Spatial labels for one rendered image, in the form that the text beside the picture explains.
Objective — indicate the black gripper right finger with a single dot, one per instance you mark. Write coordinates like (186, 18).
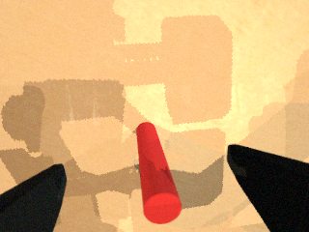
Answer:
(278, 187)

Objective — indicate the red peg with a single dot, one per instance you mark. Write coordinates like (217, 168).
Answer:
(161, 203)

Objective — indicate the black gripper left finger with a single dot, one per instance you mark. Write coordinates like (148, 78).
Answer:
(34, 205)

